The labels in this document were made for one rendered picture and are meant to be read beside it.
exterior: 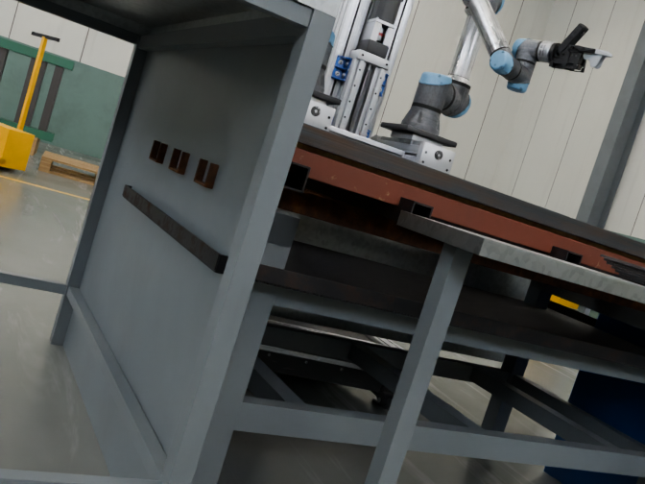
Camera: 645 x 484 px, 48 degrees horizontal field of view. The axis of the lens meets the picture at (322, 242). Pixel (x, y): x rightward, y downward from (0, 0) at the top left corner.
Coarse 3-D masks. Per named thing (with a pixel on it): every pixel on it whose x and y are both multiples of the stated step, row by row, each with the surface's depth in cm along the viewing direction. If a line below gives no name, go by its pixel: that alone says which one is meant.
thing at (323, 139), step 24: (312, 144) 138; (336, 144) 141; (360, 144) 143; (384, 168) 146; (408, 168) 149; (456, 192) 155; (480, 192) 158; (528, 216) 166; (552, 216) 169; (600, 240) 177; (624, 240) 181
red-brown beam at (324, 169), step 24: (312, 168) 139; (336, 168) 142; (360, 168) 147; (360, 192) 145; (384, 192) 148; (408, 192) 150; (432, 192) 156; (432, 216) 154; (456, 216) 157; (480, 216) 160; (504, 216) 166; (528, 240) 167; (552, 240) 170; (576, 240) 178; (600, 264) 179
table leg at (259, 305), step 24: (288, 216) 140; (288, 240) 141; (264, 264) 140; (264, 288) 141; (264, 312) 142; (240, 336) 141; (240, 360) 142; (240, 384) 144; (216, 408) 142; (240, 408) 145; (216, 432) 143; (216, 456) 145; (216, 480) 146
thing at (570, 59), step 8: (552, 48) 258; (568, 48) 254; (552, 56) 259; (560, 56) 258; (568, 56) 254; (576, 56) 252; (552, 64) 260; (560, 64) 260; (568, 64) 255; (576, 64) 252; (584, 64) 255
